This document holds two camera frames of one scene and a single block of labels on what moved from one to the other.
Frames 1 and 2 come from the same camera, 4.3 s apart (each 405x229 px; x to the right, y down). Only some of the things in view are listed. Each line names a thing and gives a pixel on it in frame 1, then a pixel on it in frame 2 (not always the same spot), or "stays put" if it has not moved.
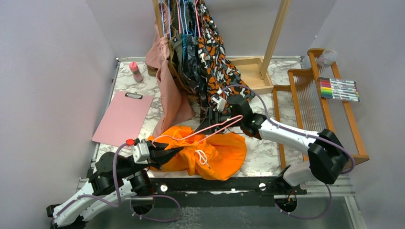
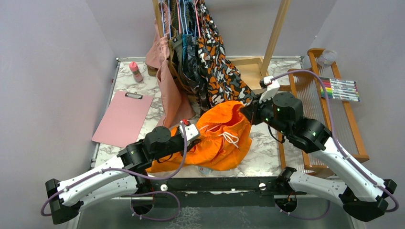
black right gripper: (212, 117) to (252, 109)
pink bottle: (136, 72) stays put
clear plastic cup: (327, 58) stays put
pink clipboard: (123, 118) stays put
